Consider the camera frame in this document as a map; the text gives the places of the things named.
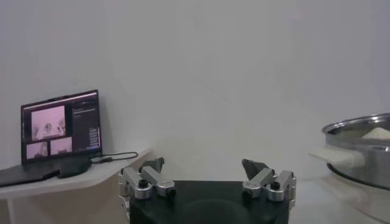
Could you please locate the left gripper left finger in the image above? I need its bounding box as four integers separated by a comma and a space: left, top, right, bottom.
118, 156, 177, 200

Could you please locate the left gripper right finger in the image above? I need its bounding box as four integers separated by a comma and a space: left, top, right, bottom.
241, 158, 297, 202

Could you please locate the white steamed baozi bun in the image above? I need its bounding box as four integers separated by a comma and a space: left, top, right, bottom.
361, 127, 390, 141

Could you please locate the stainless steel steamer basket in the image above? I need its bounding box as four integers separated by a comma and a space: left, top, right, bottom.
309, 113, 390, 191

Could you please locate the white side table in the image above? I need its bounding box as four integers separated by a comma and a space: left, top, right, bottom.
0, 148, 152, 224

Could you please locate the black computer mouse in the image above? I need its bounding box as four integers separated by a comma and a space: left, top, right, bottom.
57, 158, 93, 179

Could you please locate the black laptop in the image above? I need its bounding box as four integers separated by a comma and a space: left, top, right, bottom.
0, 89, 103, 188

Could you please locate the cream electric cooking pot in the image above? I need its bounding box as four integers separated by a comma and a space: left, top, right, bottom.
316, 175, 390, 224

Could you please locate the black hub cable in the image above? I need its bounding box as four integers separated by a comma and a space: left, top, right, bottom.
100, 151, 140, 162

